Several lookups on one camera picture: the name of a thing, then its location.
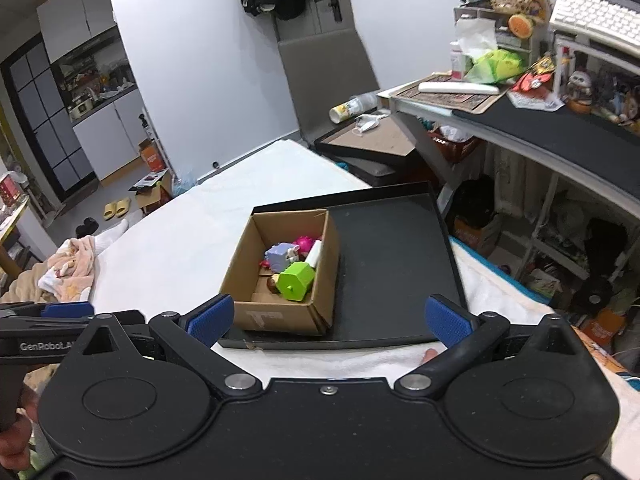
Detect person's left hand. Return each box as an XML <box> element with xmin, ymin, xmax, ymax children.
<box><xmin>0</xmin><ymin>384</ymin><xmax>39</xmax><ymax>471</ymax></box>

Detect pink patterned cloth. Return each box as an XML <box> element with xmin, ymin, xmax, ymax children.
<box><xmin>38</xmin><ymin>235</ymin><xmax>96</xmax><ymax>302</ymax></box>

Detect white bed sheet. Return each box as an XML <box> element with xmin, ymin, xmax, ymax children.
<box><xmin>92</xmin><ymin>138</ymin><xmax>640</xmax><ymax>480</ymax></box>

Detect brown round toy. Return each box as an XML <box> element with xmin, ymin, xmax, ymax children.
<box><xmin>267</xmin><ymin>274</ymin><xmax>280</xmax><ymax>294</ymax></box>

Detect black shallow tray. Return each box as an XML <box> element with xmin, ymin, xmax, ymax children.
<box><xmin>220</xmin><ymin>183</ymin><xmax>466</xmax><ymax>350</ymax></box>

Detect brown cardboard box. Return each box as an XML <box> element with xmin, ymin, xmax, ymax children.
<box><xmin>220</xmin><ymin>209</ymin><xmax>340</xmax><ymax>336</ymax></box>

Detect green hexagonal toy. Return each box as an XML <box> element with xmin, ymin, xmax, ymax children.
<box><xmin>278</xmin><ymin>261</ymin><xmax>316</xmax><ymax>302</ymax></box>

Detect purple block toy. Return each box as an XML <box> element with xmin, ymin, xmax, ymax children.
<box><xmin>265</xmin><ymin>243</ymin><xmax>299</xmax><ymax>273</ymax></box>

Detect white cylinder toy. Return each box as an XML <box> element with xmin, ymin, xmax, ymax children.
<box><xmin>305</xmin><ymin>240</ymin><xmax>322</xmax><ymax>269</ymax></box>

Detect yellow slippers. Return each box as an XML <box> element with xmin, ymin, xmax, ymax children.
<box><xmin>103</xmin><ymin>197</ymin><xmax>131</xmax><ymax>221</ymax></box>

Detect pink toy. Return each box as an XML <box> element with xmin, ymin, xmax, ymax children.
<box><xmin>293</xmin><ymin>235</ymin><xmax>318</xmax><ymax>258</ymax></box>

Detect orange cardboard box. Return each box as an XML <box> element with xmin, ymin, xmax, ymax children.
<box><xmin>139</xmin><ymin>139</ymin><xmax>166</xmax><ymax>172</ymax></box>

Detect black framed cardboard board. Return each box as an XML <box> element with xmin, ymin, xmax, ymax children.
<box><xmin>314</xmin><ymin>117</ymin><xmax>414</xmax><ymax>167</ymax></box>

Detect brown patterned mat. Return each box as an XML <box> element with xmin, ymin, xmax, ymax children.
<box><xmin>390</xmin><ymin>73</ymin><xmax>506</xmax><ymax>115</ymax></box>

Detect black desk mat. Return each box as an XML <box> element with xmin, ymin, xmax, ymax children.
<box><xmin>452</xmin><ymin>96</ymin><xmax>640</xmax><ymax>197</ymax></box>

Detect white face mask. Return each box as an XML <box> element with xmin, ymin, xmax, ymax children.
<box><xmin>354</xmin><ymin>113</ymin><xmax>390</xmax><ymax>136</ymax></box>

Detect white long remote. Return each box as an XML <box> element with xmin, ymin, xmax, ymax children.
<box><xmin>418</xmin><ymin>80</ymin><xmax>500</xmax><ymax>96</ymax></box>

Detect paper cup stack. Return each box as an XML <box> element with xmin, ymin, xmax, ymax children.
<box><xmin>329</xmin><ymin>91</ymin><xmax>378</xmax><ymax>125</ymax></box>

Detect white kitchen cabinet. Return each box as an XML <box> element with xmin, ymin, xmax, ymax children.
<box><xmin>37</xmin><ymin>0</ymin><xmax>146</xmax><ymax>180</ymax></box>

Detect black grid glass door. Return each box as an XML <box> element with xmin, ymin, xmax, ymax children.
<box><xmin>1</xmin><ymin>35</ymin><xmax>96</xmax><ymax>202</ymax></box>

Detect small figurine doll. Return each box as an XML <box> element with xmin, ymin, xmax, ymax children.
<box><xmin>566</xmin><ymin>70</ymin><xmax>593</xmax><ymax>114</ymax></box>

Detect red snack packet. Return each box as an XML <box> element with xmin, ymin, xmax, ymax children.
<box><xmin>511</xmin><ymin>53</ymin><xmax>556</xmax><ymax>93</ymax></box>

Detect green plastic bag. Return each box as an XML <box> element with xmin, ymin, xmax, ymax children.
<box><xmin>465</xmin><ymin>49</ymin><xmax>527</xmax><ymax>84</ymax></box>

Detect orange slice plush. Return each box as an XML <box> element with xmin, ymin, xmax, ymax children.
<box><xmin>508</xmin><ymin>13</ymin><xmax>535</xmax><ymax>39</ymax></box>

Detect white keyboard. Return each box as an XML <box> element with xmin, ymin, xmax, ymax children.
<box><xmin>549</xmin><ymin>0</ymin><xmax>640</xmax><ymax>58</ymax></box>

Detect white desk frame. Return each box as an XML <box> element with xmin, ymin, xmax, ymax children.
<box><xmin>377</xmin><ymin>34</ymin><xmax>640</xmax><ymax>281</ymax></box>

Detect grey door with handle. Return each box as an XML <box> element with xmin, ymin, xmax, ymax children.
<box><xmin>274</xmin><ymin>0</ymin><xmax>380</xmax><ymax>144</ymax></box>

